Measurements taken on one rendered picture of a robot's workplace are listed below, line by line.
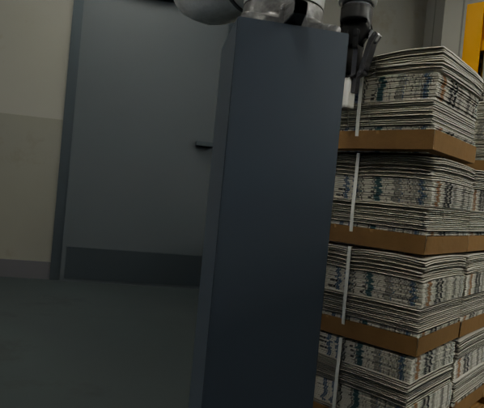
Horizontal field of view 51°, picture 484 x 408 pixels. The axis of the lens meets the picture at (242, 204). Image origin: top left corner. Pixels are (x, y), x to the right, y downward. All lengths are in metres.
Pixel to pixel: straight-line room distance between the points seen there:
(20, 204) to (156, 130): 1.05
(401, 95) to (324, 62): 0.34
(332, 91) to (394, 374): 0.68
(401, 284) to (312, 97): 0.53
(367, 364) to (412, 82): 0.66
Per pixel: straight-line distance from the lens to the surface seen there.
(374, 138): 1.23
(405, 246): 1.21
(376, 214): 1.24
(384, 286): 1.24
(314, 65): 0.91
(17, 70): 3.83
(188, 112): 3.64
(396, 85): 1.24
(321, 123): 0.90
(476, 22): 3.13
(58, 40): 3.82
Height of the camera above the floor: 0.70
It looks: 1 degrees down
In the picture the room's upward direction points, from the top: 5 degrees clockwise
